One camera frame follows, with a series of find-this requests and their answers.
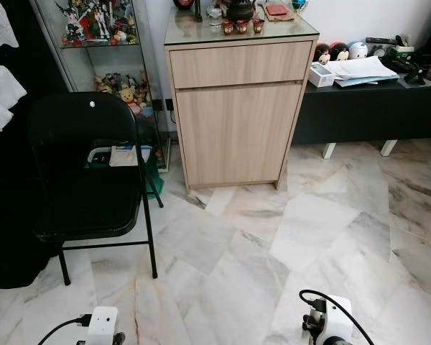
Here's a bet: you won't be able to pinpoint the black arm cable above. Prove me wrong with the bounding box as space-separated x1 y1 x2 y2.
37 315 93 345
300 289 375 345

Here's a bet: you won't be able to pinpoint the stack of white papers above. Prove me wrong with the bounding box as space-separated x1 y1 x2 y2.
327 56 401 87

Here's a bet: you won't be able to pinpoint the black low console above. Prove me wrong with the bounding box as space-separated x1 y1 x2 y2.
291 68 431 159

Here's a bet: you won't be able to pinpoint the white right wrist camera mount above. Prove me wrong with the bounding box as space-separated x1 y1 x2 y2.
312 295 354 345

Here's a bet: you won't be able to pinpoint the flat red tray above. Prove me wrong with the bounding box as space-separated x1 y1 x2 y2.
264 4 292 19

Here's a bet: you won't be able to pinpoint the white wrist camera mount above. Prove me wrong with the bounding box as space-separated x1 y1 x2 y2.
312 295 354 345
86 306 120 345

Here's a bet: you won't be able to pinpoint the white blue box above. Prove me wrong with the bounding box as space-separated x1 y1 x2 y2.
86 144 153 167

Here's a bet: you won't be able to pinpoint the green black desk tool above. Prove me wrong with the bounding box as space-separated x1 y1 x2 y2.
384 45 426 86

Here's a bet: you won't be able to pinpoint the light wooden cabinet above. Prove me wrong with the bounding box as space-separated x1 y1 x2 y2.
164 29 320 193

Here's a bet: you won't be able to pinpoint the small white box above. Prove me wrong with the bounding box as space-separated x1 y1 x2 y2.
308 63 337 88

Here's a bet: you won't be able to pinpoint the white round doll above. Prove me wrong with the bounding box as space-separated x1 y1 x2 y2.
348 41 369 60

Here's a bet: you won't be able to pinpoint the black red round doll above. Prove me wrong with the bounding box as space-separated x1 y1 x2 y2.
330 42 350 62
313 43 331 65

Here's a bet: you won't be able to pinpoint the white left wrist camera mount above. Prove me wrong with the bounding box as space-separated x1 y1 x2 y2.
86 306 120 345

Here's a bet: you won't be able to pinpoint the robot model figures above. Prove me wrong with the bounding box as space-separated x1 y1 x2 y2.
57 0 137 45

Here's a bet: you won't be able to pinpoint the black teapot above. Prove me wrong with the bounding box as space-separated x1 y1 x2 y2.
225 0 257 21

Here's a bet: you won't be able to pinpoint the green plastic bin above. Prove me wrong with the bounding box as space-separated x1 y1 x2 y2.
144 147 164 198

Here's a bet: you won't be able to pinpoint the yellow bear plush toy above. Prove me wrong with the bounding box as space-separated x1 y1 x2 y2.
119 88 141 116

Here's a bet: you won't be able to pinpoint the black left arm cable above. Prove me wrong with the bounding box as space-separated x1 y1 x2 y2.
37 315 93 345

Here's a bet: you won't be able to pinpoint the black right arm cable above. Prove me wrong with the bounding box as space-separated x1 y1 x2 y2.
300 289 375 345

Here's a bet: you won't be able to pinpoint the white lace tablecloth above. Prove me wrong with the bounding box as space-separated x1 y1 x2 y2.
0 0 27 132

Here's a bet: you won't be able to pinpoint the glass display cabinet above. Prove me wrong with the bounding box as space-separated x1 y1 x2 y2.
30 0 170 173

